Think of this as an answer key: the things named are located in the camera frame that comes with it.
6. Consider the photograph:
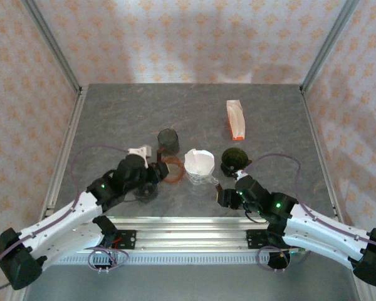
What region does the amber transparent dripper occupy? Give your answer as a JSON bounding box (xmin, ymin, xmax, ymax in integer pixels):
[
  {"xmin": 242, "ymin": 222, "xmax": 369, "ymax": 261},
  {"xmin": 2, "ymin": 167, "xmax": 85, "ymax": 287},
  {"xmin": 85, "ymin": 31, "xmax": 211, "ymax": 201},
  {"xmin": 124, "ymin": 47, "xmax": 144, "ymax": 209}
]
[{"xmin": 161, "ymin": 156, "xmax": 185, "ymax": 185}]

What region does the clear transparent dripper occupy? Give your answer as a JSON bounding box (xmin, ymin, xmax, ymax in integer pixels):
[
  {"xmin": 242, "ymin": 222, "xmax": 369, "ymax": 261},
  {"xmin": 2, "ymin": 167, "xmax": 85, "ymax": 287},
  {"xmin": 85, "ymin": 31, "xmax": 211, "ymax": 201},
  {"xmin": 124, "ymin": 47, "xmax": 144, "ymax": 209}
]
[{"xmin": 186, "ymin": 169, "xmax": 222, "ymax": 189}]

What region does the glass server with brown handle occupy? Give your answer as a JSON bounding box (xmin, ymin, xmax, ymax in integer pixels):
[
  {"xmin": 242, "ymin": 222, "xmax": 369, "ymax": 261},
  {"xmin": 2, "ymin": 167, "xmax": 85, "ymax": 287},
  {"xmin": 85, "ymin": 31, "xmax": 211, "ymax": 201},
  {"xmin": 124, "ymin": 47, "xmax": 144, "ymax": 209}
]
[{"xmin": 156, "ymin": 127, "xmax": 180, "ymax": 162}]

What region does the white paper coffee filter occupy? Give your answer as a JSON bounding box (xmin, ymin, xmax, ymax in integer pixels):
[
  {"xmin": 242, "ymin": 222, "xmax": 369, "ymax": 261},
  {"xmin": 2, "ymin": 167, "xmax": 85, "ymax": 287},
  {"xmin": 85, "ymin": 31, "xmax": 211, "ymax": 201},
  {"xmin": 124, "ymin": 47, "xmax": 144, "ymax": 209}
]
[{"xmin": 184, "ymin": 148, "xmax": 215, "ymax": 177}]

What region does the orange coffee filter box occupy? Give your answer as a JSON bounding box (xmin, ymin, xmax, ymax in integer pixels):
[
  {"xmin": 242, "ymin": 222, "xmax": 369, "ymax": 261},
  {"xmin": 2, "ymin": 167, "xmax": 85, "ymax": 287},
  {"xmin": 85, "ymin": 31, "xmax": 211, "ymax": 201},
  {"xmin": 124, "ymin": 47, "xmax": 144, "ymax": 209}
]
[{"xmin": 226, "ymin": 99, "xmax": 248, "ymax": 141}]

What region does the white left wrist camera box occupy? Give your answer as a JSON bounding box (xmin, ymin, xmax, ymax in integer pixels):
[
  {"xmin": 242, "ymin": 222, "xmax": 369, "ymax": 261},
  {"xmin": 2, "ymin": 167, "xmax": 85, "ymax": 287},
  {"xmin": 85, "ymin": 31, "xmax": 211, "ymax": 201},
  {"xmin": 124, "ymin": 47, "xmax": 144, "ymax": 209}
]
[{"xmin": 127, "ymin": 144, "xmax": 153, "ymax": 169}]

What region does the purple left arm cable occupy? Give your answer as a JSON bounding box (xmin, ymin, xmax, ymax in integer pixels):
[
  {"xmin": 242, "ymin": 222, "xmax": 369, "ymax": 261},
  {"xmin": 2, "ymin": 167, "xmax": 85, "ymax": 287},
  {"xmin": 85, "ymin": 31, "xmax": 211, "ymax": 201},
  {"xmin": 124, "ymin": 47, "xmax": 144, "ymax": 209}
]
[{"xmin": 0, "ymin": 144, "xmax": 131, "ymax": 291}]

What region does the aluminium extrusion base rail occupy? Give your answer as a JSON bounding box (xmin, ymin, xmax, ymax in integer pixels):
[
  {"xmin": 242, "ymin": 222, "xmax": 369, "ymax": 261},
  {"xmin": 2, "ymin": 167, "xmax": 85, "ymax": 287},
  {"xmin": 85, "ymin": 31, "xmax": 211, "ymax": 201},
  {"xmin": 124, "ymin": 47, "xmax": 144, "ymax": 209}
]
[{"xmin": 106, "ymin": 216, "xmax": 342, "ymax": 251}]

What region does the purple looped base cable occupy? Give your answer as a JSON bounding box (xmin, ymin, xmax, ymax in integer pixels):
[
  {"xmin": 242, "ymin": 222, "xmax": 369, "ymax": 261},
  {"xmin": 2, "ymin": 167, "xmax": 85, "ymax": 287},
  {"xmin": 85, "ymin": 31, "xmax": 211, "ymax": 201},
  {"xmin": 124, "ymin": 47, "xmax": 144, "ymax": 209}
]
[
  {"xmin": 87, "ymin": 246, "xmax": 129, "ymax": 273},
  {"xmin": 257, "ymin": 246, "xmax": 301, "ymax": 273}
]

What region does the aluminium table side rail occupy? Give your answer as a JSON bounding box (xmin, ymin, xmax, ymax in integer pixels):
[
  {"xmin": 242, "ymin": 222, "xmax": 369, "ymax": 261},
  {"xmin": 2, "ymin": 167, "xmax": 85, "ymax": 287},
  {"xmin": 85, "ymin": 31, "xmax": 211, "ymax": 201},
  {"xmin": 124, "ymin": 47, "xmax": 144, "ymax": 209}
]
[
  {"xmin": 300, "ymin": 90, "xmax": 345, "ymax": 225},
  {"xmin": 39, "ymin": 86, "xmax": 88, "ymax": 220}
]

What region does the grey slotted cable tray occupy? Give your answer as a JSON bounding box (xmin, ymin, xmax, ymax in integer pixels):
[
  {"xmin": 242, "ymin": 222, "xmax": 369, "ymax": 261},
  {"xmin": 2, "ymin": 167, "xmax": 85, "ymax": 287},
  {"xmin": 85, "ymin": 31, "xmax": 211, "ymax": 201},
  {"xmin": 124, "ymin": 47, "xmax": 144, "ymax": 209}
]
[{"xmin": 56, "ymin": 253, "xmax": 270, "ymax": 267}]

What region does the aluminium frame corner post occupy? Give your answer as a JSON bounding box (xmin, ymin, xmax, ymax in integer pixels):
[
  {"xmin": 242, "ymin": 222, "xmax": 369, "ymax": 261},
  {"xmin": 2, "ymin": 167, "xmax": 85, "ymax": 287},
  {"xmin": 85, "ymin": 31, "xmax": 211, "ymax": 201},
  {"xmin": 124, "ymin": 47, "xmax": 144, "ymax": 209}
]
[
  {"xmin": 300, "ymin": 0, "xmax": 361, "ymax": 93},
  {"xmin": 21, "ymin": 0, "xmax": 84, "ymax": 93}
]

